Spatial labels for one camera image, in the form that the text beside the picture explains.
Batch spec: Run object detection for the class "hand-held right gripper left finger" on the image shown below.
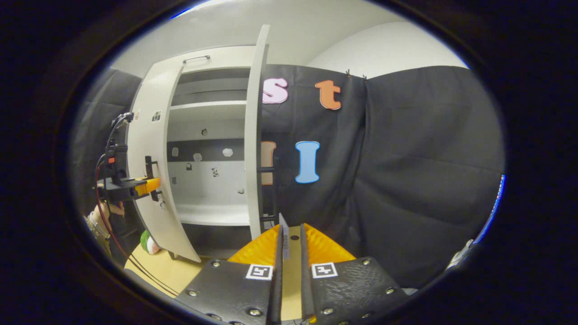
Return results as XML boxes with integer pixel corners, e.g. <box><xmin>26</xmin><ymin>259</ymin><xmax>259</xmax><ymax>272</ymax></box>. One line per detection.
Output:
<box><xmin>174</xmin><ymin>224</ymin><xmax>284</xmax><ymax>325</ymax></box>

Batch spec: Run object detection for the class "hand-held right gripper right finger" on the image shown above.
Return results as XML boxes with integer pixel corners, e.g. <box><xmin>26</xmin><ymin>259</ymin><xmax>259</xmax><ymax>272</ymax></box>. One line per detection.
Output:
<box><xmin>300</xmin><ymin>223</ymin><xmax>409</xmax><ymax>325</ymax></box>

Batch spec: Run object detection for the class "black door handle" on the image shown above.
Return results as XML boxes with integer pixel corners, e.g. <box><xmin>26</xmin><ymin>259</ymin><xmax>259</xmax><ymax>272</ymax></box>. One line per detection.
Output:
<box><xmin>257</xmin><ymin>167</ymin><xmax>279</xmax><ymax>223</ymax></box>
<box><xmin>144</xmin><ymin>156</ymin><xmax>159</xmax><ymax>202</ymax></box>

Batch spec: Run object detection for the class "beige cabinet door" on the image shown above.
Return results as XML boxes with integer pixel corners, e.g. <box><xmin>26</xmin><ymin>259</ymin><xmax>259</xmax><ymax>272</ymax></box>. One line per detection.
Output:
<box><xmin>128</xmin><ymin>61</ymin><xmax>201</xmax><ymax>262</ymax></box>
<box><xmin>244</xmin><ymin>25</ymin><xmax>271</xmax><ymax>240</ymax></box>

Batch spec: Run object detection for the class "double-door shoe cabinet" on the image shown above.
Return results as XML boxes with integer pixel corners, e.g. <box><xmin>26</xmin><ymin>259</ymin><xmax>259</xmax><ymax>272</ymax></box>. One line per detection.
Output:
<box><xmin>128</xmin><ymin>44</ymin><xmax>278</xmax><ymax>262</ymax></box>

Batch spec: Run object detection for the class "white cabinet shelf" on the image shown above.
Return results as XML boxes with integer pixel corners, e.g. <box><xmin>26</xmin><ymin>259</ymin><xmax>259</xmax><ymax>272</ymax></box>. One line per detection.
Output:
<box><xmin>169</xmin><ymin>100</ymin><xmax>248</xmax><ymax>111</ymax></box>

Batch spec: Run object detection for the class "black backdrop cloth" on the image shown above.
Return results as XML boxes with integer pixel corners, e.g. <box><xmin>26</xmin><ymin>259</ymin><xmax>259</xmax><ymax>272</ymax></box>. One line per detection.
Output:
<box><xmin>70</xmin><ymin>68</ymin><xmax>143</xmax><ymax>267</ymax></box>
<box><xmin>261</xmin><ymin>63</ymin><xmax>505</xmax><ymax>289</ymax></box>

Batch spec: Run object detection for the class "green and white ball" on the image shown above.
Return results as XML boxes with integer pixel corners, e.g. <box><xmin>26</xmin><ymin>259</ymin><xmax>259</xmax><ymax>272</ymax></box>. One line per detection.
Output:
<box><xmin>140</xmin><ymin>230</ymin><xmax>160</xmax><ymax>255</ymax></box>

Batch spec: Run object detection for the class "red and black cable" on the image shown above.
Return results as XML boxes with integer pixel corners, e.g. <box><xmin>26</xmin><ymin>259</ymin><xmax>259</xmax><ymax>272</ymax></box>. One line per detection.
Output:
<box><xmin>94</xmin><ymin>153</ymin><xmax>179</xmax><ymax>296</ymax></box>

